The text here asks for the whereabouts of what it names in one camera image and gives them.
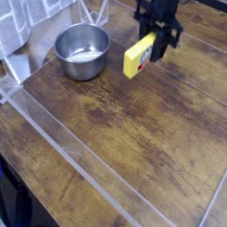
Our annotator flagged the clear acrylic corner bracket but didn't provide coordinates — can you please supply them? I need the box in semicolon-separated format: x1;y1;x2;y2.
78;0;109;26

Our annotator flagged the clear acrylic barrier wall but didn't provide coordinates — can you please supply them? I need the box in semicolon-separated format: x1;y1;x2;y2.
0;0;182;227

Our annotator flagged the stainless steel bowl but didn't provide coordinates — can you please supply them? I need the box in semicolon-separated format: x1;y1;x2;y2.
55;23;110;81

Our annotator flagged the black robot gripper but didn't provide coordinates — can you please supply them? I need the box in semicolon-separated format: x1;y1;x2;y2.
133;0;183;62

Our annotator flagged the yellow butter block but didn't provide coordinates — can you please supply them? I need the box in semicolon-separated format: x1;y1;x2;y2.
123;32;156;79

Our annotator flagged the grey white patterned cloth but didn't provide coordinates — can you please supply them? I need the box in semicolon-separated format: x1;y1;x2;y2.
0;0;78;61

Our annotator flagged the black table frame bar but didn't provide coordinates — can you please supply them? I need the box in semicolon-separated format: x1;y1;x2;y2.
195;0;227;14

